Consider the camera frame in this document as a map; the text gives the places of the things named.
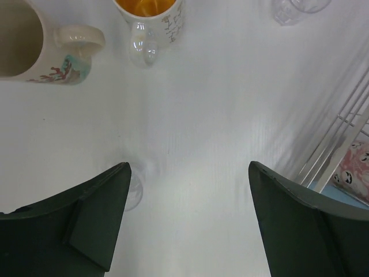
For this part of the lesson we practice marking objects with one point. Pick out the orange interior white mug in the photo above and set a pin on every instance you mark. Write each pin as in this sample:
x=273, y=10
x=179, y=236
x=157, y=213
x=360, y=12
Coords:
x=154, y=25

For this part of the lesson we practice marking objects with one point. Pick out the clear glass cup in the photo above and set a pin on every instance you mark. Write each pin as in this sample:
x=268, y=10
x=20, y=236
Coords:
x=291, y=12
x=143, y=176

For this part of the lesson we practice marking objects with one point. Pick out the clear glass cup far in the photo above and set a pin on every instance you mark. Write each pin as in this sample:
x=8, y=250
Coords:
x=291, y=12

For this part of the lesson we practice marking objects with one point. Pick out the pink patterned mug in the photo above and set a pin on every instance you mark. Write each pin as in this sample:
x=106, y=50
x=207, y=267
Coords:
x=351, y=174

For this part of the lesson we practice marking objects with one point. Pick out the light blue mug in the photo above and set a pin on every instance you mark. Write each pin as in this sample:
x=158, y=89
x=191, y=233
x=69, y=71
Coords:
x=338, y=195

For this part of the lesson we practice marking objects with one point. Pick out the wire dish rack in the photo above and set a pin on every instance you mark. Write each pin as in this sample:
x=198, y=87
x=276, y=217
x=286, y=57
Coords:
x=350, y=121

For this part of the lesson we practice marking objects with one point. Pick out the cream coral pattern mug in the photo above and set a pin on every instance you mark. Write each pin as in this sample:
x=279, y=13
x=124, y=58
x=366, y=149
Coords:
x=35, y=50

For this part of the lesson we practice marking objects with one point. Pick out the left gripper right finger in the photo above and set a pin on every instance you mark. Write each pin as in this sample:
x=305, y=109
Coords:
x=305, y=233

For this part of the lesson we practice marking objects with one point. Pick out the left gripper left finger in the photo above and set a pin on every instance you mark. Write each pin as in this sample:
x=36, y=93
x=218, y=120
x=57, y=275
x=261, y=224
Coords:
x=72, y=233

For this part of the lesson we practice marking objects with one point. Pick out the clear glass cup near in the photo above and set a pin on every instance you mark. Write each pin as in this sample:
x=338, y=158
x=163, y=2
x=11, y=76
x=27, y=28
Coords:
x=143, y=176

